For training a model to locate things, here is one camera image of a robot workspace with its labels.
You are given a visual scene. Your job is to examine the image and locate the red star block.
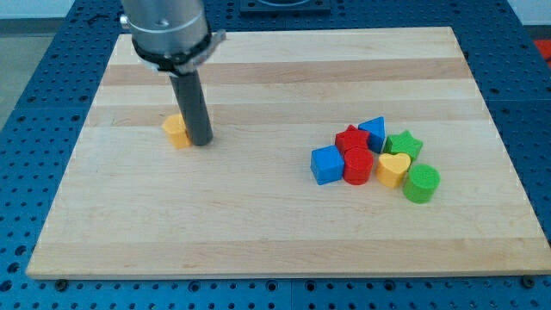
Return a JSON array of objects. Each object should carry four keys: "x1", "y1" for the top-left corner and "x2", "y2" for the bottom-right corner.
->
[{"x1": 334, "y1": 125, "x2": 370, "y2": 155}]

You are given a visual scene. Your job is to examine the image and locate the red cylinder block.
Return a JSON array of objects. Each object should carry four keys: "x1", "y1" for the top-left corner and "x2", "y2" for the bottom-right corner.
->
[{"x1": 343, "y1": 147, "x2": 374, "y2": 185}]

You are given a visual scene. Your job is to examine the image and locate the green cylinder block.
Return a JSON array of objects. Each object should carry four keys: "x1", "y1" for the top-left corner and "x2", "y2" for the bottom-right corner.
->
[{"x1": 403, "y1": 164, "x2": 441, "y2": 204}]

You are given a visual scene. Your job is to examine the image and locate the blue triangle block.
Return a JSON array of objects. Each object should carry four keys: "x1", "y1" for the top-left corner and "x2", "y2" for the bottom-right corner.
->
[{"x1": 358, "y1": 116, "x2": 386, "y2": 153}]

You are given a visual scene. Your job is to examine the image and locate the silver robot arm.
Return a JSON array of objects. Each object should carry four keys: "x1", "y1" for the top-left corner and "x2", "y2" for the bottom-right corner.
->
[{"x1": 120, "y1": 0, "x2": 226, "y2": 76}]

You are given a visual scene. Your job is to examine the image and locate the wooden board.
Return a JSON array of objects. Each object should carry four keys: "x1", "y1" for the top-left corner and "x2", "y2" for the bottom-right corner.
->
[{"x1": 26, "y1": 27, "x2": 550, "y2": 280}]

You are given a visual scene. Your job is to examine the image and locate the yellow hexagon block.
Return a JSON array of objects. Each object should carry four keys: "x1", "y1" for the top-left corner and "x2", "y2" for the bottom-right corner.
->
[{"x1": 162, "y1": 114, "x2": 192, "y2": 149}]

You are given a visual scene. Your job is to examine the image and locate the green star block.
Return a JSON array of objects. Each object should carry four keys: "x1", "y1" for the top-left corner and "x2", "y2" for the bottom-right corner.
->
[{"x1": 383, "y1": 130, "x2": 424, "y2": 162}]

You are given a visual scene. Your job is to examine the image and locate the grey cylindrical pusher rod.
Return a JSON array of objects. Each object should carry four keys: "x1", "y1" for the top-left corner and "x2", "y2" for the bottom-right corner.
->
[{"x1": 170, "y1": 71, "x2": 214, "y2": 146}]

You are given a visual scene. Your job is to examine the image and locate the red object at edge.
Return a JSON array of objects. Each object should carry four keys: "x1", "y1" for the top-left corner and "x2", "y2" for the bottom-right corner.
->
[{"x1": 534, "y1": 39, "x2": 551, "y2": 67}]

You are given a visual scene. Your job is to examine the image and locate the yellow heart block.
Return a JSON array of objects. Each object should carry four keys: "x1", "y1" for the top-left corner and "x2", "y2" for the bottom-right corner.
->
[{"x1": 375, "y1": 153, "x2": 412, "y2": 189}]

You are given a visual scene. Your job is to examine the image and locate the blue cube block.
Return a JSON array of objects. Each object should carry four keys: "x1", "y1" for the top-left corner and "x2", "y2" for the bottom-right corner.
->
[{"x1": 310, "y1": 145, "x2": 344, "y2": 185}]

